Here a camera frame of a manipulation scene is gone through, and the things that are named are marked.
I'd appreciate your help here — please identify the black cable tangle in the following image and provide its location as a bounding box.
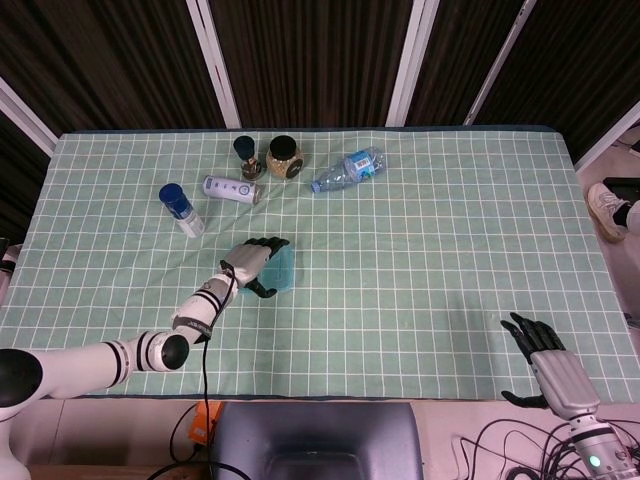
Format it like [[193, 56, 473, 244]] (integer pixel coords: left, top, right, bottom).
[[457, 417, 640, 480]]

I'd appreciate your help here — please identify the clear plastic water bottle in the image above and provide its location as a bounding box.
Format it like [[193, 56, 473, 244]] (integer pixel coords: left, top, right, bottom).
[[310, 146, 389, 194]]

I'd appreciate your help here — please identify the white screen frame post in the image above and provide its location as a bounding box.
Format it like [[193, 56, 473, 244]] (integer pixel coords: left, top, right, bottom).
[[572, 99, 640, 174], [0, 77, 59, 156], [187, 0, 242, 130], [463, 0, 539, 126], [385, 0, 441, 127]]

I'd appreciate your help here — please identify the orange box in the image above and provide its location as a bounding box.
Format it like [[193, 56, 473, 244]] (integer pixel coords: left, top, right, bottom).
[[187, 401, 224, 445]]

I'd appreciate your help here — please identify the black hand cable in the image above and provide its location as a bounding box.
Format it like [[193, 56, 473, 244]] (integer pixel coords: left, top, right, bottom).
[[198, 264, 237, 451]]

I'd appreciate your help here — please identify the white shoe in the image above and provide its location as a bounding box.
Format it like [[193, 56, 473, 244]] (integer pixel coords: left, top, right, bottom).
[[585, 183, 631, 244]]

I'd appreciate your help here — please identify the green checked tablecloth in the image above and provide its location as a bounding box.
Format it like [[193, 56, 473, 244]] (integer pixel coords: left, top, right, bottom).
[[0, 124, 640, 404]]

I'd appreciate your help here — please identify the brown cardboard box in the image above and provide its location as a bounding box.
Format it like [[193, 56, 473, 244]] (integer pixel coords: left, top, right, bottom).
[[27, 462, 211, 480]]

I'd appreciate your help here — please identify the white drink can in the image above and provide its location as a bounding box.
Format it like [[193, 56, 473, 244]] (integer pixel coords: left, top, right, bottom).
[[201, 174, 263, 206]]

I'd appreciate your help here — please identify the person leg with black sock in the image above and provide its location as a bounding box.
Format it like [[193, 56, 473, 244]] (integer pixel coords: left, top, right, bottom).
[[612, 199, 640, 229]]

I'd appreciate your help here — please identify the dark pleated curtain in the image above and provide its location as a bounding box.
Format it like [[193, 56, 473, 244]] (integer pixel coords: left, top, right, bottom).
[[0, 0, 640, 241]]

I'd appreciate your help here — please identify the blue plastic lid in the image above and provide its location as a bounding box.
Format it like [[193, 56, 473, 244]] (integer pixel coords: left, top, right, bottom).
[[238, 247, 296, 296]]

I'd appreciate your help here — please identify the white bottle with blue cap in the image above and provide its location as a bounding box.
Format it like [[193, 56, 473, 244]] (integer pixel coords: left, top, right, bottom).
[[158, 183, 207, 239]]

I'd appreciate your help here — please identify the black looped cable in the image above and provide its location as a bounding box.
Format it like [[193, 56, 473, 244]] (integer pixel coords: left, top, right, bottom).
[[168, 403, 204, 464]]

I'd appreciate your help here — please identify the grey robot torso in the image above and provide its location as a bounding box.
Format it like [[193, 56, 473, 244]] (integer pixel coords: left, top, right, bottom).
[[208, 402, 425, 480]]

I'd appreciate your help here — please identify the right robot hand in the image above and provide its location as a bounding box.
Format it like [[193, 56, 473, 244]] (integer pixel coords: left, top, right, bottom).
[[500, 312, 601, 426]]

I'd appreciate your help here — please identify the brown grain jar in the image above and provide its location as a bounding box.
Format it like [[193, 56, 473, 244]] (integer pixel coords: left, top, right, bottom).
[[265, 135, 306, 180]]

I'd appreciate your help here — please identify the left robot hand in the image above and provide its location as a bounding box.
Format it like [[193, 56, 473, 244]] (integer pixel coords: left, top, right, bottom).
[[219, 237, 291, 300]]

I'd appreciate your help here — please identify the black-capped pepper grinder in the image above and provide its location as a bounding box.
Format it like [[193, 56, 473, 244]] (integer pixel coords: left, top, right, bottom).
[[232, 135, 265, 182]]

